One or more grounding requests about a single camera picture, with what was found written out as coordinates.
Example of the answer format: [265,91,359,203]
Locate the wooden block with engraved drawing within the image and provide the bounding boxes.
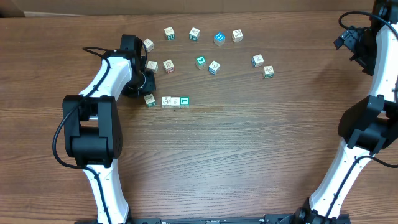
[146,60,159,73]

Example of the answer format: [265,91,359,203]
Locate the blue X top block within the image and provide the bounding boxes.
[161,96,172,109]

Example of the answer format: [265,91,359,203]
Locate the wooden block with red print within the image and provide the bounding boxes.
[170,97,180,108]

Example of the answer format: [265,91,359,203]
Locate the green 7 top block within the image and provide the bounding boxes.
[180,96,190,108]

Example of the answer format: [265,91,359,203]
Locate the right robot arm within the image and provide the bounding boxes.
[264,0,397,223]

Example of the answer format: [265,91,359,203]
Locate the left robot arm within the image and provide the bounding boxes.
[53,34,156,223]

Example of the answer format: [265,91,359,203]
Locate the block with red Y side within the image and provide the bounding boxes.
[163,60,175,73]

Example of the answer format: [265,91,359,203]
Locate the plain wooden block upper left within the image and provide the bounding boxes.
[143,39,154,52]

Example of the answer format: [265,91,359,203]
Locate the block with green R side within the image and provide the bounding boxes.
[164,27,175,40]

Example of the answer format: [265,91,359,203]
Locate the green 4 top block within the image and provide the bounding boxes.
[195,56,207,69]

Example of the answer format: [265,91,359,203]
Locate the block with green J side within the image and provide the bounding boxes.
[189,27,200,41]

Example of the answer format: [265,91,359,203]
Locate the blue H top block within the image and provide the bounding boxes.
[214,32,226,46]

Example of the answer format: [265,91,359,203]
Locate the block with green bottom side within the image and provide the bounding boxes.
[263,65,274,78]

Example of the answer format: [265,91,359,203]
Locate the wooden block with animal drawing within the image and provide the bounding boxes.
[232,29,243,42]

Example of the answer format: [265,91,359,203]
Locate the block with blue left side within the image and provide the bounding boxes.
[251,54,264,68]

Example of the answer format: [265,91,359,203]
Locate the left black cable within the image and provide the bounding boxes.
[52,42,149,224]

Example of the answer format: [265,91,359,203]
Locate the black cable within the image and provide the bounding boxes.
[52,42,149,224]
[323,11,398,220]

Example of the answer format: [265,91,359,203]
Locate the right black cable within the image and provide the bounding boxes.
[323,11,398,220]

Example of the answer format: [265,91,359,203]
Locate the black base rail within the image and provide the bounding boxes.
[74,213,351,224]

